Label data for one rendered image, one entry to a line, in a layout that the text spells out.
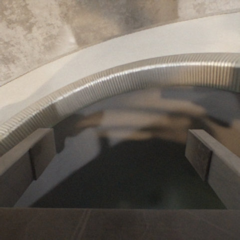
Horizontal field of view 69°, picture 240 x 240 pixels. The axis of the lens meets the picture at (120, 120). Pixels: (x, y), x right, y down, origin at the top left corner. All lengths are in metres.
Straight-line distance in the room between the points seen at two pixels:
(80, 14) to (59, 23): 0.12
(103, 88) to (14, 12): 0.75
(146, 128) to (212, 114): 0.17
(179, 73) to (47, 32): 0.77
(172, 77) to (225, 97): 0.10
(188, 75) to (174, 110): 0.10
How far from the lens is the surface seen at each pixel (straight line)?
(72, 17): 0.95
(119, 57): 0.48
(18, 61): 1.17
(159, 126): 0.48
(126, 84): 0.40
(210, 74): 0.37
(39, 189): 0.45
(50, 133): 0.16
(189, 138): 0.16
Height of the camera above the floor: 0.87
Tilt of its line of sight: 49 degrees down
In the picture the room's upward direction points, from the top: 169 degrees counter-clockwise
